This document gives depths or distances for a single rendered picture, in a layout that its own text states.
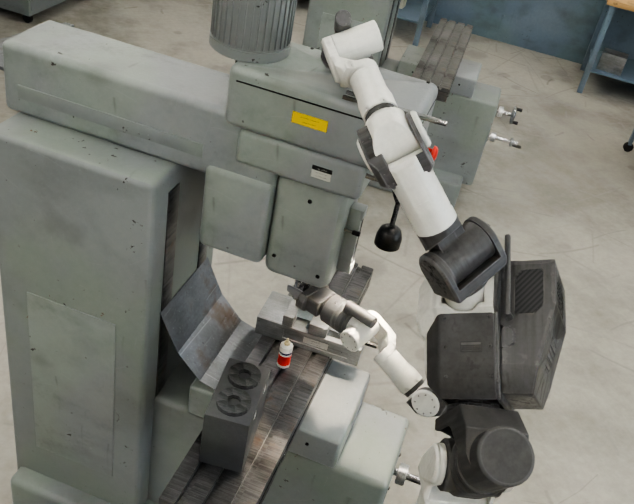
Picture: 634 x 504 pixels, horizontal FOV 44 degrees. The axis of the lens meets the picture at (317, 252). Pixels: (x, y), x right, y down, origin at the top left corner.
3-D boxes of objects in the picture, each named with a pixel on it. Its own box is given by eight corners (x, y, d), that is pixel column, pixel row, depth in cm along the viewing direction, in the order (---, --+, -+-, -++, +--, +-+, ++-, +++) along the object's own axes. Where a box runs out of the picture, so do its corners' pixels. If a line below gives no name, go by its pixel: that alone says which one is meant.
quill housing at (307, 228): (346, 255, 229) (369, 161, 211) (324, 294, 213) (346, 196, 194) (286, 235, 233) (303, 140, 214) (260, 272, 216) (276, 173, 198)
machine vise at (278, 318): (367, 338, 260) (374, 313, 253) (356, 367, 248) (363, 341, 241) (269, 305, 265) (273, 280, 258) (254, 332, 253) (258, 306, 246)
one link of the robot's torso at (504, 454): (540, 492, 145) (539, 397, 151) (472, 484, 144) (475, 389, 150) (489, 502, 170) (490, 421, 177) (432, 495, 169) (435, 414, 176)
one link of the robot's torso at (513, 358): (571, 429, 177) (568, 282, 190) (553, 395, 148) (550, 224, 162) (442, 426, 188) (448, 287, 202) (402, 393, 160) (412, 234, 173)
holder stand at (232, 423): (262, 414, 225) (272, 365, 214) (241, 473, 207) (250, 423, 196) (222, 403, 226) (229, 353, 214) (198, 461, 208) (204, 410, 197)
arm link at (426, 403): (456, 411, 217) (497, 352, 207) (441, 432, 206) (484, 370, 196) (422, 386, 220) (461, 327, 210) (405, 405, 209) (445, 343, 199)
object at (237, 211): (290, 224, 232) (304, 147, 217) (259, 267, 213) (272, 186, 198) (232, 204, 236) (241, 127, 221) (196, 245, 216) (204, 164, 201)
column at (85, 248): (193, 456, 324) (232, 117, 233) (136, 548, 286) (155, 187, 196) (86, 413, 332) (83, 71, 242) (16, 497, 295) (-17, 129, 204)
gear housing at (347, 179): (382, 162, 212) (390, 129, 206) (357, 203, 192) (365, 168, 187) (269, 126, 218) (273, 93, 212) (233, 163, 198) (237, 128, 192)
